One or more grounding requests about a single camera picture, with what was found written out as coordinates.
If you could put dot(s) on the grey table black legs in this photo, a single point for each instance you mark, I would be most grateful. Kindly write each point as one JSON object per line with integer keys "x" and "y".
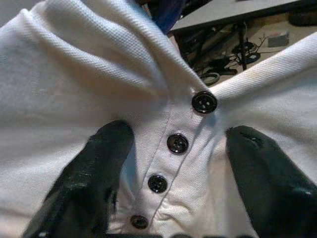
{"x": 235, "y": 12}

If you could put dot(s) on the white polo shirt black buttons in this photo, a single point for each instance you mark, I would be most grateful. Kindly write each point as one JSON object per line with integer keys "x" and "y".
{"x": 74, "y": 74}

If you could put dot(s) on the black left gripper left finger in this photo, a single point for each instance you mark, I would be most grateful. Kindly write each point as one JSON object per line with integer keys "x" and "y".
{"x": 81, "y": 188}

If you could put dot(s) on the small grey box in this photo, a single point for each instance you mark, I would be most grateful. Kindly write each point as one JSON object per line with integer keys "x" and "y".
{"x": 278, "y": 41}

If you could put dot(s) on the purple plastic hanger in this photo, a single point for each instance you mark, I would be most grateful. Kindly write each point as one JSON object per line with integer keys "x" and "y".
{"x": 168, "y": 15}

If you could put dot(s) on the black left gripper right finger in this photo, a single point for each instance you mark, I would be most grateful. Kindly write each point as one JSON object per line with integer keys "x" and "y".
{"x": 272, "y": 188}

